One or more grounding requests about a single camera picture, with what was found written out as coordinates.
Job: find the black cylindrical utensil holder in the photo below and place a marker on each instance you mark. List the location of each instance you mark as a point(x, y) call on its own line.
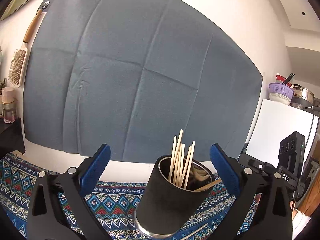
point(165, 207)

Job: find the white refrigerator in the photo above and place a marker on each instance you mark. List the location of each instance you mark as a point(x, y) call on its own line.
point(275, 122)

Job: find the dark side shelf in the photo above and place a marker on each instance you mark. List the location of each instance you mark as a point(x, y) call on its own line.
point(11, 137)

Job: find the patterned blue tablecloth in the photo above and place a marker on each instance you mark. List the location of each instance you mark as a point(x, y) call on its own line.
point(114, 204)

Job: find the grey backdrop cloth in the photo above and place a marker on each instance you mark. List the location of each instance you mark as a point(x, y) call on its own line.
point(132, 74)

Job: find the wooden hairbrush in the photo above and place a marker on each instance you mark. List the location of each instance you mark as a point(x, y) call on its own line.
point(19, 58)

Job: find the pink lidded jar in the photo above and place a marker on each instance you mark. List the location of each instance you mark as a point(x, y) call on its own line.
point(9, 111)

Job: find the red bowl with chopsticks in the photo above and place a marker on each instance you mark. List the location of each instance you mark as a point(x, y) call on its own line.
point(285, 80)

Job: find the black camera box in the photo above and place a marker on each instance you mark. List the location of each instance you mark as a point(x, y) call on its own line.
point(291, 153)

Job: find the purple colander bowl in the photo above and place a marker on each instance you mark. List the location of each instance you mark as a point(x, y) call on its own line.
point(280, 93)

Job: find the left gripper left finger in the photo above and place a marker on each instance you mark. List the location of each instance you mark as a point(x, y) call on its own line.
point(46, 218)

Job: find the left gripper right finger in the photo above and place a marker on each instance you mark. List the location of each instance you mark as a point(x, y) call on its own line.
point(272, 219)

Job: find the wooden chopstick diagonal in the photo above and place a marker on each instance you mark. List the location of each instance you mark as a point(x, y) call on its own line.
point(188, 167)

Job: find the steel pot with lid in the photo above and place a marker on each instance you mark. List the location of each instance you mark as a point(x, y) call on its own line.
point(302, 97)

